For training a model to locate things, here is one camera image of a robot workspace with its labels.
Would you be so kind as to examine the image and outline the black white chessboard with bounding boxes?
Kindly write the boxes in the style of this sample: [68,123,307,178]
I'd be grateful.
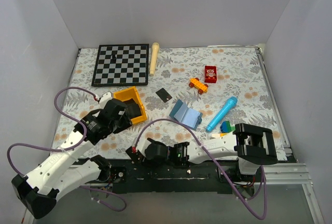
[91,44,149,87]

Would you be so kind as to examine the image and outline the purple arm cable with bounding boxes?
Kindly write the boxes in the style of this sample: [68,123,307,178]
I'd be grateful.
[132,118,268,220]
[6,86,128,212]

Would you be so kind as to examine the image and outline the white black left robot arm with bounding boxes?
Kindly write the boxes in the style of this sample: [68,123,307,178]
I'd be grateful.
[11,99,132,219]

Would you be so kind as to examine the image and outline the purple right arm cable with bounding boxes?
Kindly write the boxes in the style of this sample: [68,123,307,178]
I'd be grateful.
[132,118,268,220]

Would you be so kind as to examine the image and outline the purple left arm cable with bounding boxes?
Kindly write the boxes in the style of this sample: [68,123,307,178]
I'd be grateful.
[6,86,128,212]

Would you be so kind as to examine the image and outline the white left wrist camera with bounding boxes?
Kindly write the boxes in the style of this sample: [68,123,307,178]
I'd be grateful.
[95,92,113,108]

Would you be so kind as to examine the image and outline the cream wooden pestle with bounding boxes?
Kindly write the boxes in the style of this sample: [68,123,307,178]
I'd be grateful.
[149,43,160,76]

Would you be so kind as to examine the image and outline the blue toy brick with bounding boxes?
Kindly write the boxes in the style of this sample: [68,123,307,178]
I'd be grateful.
[220,121,225,133]

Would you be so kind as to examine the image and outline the aluminium frame rail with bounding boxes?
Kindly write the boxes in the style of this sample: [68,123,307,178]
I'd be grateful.
[32,163,312,186]

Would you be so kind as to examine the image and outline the red owl toy block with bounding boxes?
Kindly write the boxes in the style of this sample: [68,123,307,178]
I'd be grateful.
[204,65,217,83]

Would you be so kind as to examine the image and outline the black VIP card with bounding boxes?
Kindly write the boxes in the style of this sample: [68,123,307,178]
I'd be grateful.
[126,146,145,164]
[156,88,172,103]

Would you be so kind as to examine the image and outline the black card in bin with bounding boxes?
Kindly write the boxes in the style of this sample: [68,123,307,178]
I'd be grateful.
[124,99,141,119]

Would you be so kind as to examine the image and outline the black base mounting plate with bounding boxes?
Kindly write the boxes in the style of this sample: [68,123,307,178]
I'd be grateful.
[45,158,298,195]

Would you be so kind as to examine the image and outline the yellow plastic bin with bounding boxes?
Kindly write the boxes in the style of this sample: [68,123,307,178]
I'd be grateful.
[113,87,147,125]

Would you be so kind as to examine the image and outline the floral patterned table mat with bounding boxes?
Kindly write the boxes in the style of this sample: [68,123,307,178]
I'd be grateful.
[49,46,289,161]

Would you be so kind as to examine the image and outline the green toy brick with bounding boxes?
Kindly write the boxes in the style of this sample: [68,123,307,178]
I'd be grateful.
[224,121,235,133]

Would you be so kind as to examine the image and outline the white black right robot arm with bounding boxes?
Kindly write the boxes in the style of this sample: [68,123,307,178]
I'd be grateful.
[137,123,278,181]

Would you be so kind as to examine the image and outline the cyan plastic marker tube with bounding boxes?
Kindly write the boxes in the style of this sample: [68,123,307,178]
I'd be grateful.
[205,96,238,132]

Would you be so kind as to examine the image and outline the orange toy car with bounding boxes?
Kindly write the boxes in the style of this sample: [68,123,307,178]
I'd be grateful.
[189,78,208,94]

